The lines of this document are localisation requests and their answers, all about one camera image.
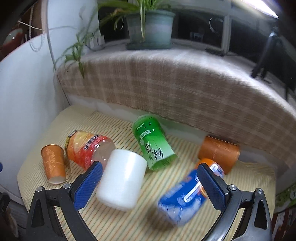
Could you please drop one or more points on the red orange label cup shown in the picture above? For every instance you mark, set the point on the red orange label cup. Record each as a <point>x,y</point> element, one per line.
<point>84,148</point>

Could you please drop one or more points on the white plastic cup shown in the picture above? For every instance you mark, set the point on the white plastic cup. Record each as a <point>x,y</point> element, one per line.
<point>121,181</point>

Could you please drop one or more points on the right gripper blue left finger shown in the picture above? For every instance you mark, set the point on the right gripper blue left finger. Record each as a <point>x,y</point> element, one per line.
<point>43,222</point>

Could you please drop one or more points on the orange patterned paper cup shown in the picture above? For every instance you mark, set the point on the orange patterned paper cup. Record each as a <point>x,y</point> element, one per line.
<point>53,161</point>

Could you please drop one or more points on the beige plaid blanket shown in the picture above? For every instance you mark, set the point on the beige plaid blanket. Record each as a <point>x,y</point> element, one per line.
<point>208,92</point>

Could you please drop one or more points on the spider plant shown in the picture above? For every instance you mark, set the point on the spider plant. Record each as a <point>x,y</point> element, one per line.
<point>73,54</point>

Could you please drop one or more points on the white round cabinet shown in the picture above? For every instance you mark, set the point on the white round cabinet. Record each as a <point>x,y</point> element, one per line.
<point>30,101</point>

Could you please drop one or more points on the orange paper cup far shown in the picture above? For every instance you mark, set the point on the orange paper cup far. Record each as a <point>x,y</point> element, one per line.
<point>222,152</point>

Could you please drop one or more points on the blue orange label cup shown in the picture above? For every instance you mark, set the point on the blue orange label cup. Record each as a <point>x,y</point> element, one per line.
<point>180,203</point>

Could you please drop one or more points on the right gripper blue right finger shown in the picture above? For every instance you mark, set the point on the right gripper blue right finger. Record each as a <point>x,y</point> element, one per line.
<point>255,223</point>

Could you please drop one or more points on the red ceramic vase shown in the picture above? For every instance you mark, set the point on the red ceramic vase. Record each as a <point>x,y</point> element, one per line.
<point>12,41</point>

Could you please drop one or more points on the green plant pot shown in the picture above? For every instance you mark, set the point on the green plant pot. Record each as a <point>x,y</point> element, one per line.
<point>158,29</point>

